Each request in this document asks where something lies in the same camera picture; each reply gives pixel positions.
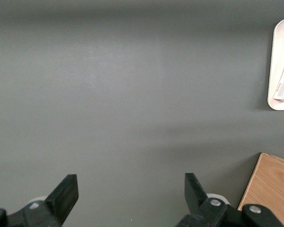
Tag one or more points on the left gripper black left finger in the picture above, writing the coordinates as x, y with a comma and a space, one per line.
59, 201

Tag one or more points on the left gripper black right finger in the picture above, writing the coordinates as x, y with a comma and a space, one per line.
198, 208

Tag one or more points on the cream plastic tray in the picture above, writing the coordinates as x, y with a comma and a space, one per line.
278, 59

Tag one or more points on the wooden drawer cabinet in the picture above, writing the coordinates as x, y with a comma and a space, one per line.
269, 184

